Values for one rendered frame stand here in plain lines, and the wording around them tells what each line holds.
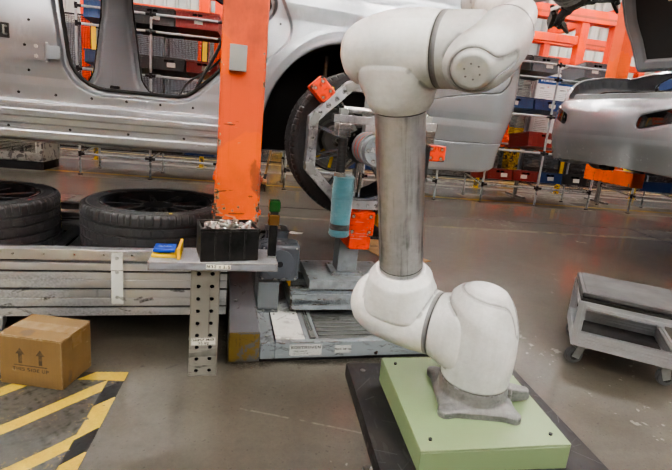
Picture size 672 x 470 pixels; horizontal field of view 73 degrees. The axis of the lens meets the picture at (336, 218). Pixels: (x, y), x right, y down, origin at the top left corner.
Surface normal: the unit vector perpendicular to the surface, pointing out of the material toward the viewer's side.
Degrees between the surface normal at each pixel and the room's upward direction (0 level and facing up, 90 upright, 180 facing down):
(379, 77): 114
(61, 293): 90
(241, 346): 90
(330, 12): 90
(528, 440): 3
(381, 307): 105
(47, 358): 90
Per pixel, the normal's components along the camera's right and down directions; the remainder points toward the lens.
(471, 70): -0.37, 0.60
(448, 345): -0.59, 0.18
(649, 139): -0.84, 0.06
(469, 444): 0.07, -0.96
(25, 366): -0.08, 0.21
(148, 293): 0.22, 0.23
